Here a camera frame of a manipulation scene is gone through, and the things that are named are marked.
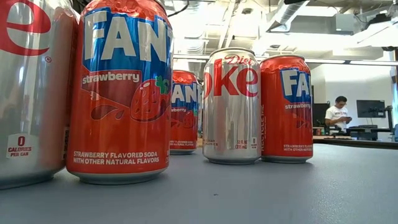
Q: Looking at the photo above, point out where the red Fanta strawberry can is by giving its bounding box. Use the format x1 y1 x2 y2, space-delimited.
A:
259 54 314 164
65 0 174 185
169 70 200 156

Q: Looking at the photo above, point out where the silver Diet Coke can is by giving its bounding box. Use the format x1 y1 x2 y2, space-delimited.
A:
0 0 78 190
201 47 262 165

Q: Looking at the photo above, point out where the black computer monitor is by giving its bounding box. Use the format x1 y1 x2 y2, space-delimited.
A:
356 100 386 119
312 102 331 128

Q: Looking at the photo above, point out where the person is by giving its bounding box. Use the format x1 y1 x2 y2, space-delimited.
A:
324 95 353 135

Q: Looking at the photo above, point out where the black office desk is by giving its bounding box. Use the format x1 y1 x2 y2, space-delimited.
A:
346 124 393 141

